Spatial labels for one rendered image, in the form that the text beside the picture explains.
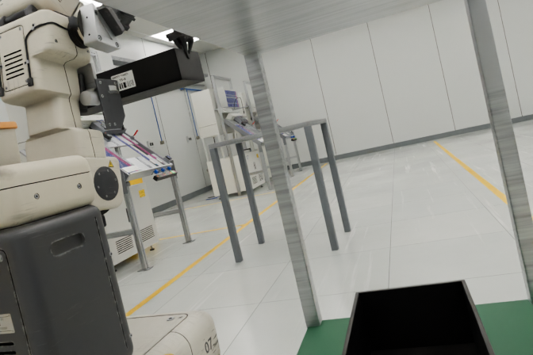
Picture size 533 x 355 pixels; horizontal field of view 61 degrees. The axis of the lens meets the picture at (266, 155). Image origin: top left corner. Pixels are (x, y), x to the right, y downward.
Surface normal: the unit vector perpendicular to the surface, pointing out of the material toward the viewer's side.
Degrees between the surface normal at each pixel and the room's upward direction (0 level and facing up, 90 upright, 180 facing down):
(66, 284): 90
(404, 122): 90
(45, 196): 90
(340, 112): 90
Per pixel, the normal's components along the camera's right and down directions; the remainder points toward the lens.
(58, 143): -0.37, -0.03
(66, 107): 0.91, -0.20
